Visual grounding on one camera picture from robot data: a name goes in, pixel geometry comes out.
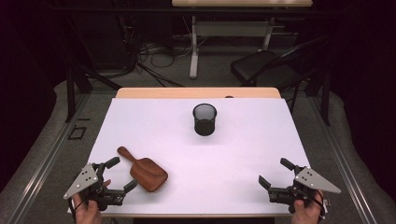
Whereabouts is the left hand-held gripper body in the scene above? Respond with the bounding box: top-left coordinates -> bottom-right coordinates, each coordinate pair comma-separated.
63,161 -> 126,213

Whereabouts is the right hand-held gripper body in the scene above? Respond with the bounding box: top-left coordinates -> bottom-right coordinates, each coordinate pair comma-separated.
267,165 -> 343,215

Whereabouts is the brown wooden scoop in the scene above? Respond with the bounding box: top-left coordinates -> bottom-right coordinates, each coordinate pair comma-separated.
116,146 -> 170,193

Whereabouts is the black mesh pen cup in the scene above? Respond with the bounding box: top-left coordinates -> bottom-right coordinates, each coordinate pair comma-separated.
191,103 -> 218,137

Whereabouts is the person's left hand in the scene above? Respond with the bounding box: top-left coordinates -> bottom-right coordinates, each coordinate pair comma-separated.
72,191 -> 104,224

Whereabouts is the person's right hand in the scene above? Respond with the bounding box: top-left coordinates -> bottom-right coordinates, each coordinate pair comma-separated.
290,189 -> 325,224

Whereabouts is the white table sheet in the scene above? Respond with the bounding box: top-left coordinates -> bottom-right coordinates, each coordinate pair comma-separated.
66,97 -> 329,217

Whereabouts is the black metal stand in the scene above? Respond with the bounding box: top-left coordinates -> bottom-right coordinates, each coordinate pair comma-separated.
64,66 -> 123,123

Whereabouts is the black folding chair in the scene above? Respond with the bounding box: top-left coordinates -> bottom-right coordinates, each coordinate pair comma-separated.
230,35 -> 332,115

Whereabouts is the white-legged desk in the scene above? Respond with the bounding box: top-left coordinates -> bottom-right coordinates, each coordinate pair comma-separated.
171,0 -> 314,79

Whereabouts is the right hand-held gripper cable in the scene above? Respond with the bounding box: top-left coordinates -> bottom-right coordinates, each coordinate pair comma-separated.
306,188 -> 327,222

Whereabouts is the hand-held gripper cable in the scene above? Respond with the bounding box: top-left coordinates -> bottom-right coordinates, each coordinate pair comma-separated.
67,192 -> 92,220
306,188 -> 327,222

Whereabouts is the left hand-held gripper cable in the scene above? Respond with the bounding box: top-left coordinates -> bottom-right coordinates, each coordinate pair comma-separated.
67,192 -> 92,220

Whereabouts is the metal floor rail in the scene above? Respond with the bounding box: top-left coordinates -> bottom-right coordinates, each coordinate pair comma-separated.
6,92 -> 92,224
307,94 -> 379,224

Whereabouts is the tangle of black cables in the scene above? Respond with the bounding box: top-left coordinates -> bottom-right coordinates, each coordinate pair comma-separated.
136,40 -> 185,88

